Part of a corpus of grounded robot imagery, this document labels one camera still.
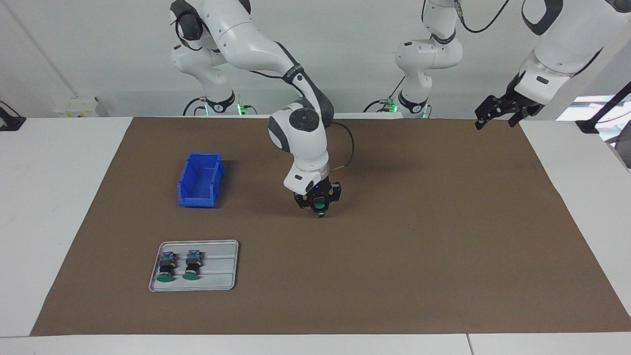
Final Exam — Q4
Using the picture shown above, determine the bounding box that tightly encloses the brown table mat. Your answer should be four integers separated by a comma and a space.
31, 117, 631, 337

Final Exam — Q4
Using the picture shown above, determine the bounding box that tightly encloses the blue plastic bin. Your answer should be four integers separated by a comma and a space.
177, 152, 225, 208

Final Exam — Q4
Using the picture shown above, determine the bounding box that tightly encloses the silver metal tray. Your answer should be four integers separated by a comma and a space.
148, 240, 240, 292

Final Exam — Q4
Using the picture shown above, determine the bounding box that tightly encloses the grey chair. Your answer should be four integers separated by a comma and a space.
611, 133, 631, 169

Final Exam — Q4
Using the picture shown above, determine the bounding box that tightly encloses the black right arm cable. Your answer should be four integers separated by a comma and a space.
246, 69, 355, 174

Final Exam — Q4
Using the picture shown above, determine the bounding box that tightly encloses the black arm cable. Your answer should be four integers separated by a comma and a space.
246, 69, 355, 174
454, 0, 511, 34

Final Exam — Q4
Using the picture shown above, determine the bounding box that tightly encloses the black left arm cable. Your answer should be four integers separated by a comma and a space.
454, 0, 511, 34

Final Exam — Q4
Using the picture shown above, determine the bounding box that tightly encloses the black base cable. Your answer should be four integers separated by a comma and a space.
364, 89, 397, 113
182, 97, 208, 116

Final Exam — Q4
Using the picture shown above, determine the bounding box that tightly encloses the white wall box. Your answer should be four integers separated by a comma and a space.
53, 96, 109, 118

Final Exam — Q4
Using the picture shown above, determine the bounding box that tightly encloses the black clamp mount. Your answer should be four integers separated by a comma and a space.
0, 101, 26, 132

